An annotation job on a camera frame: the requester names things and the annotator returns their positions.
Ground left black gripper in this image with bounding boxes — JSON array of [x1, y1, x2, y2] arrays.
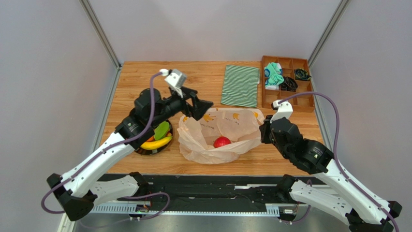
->
[[150, 87, 214, 128]]

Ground banana print plastic bag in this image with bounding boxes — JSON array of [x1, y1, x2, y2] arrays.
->
[[177, 108, 265, 164]]

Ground red apple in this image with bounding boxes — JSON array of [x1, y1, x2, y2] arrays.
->
[[213, 136, 232, 148]]

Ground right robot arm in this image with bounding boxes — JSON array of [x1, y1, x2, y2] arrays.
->
[[259, 115, 402, 232]]

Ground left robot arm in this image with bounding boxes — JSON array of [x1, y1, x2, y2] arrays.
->
[[47, 87, 213, 221]]

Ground green striped cloth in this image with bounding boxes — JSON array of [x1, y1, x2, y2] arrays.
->
[[221, 65, 260, 108]]

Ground wooden compartment tray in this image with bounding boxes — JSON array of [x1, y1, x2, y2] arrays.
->
[[261, 56, 313, 109]]

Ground green starfruit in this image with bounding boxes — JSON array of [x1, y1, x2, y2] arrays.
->
[[154, 121, 170, 141]]

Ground teal white socks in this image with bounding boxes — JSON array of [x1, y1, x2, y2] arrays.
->
[[264, 62, 284, 90]]

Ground yellow banana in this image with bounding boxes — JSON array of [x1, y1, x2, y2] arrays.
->
[[140, 136, 173, 150]]

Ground black fruit bowl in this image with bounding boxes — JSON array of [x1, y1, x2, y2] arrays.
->
[[127, 112, 173, 155]]

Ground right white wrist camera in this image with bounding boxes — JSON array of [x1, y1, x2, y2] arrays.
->
[[270, 100, 293, 123]]

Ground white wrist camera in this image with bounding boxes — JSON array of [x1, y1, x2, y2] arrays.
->
[[270, 100, 293, 123], [160, 69, 187, 98]]

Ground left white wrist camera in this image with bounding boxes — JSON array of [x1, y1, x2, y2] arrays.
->
[[160, 69, 187, 98]]

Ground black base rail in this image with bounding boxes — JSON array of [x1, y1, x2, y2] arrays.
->
[[66, 174, 358, 223]]

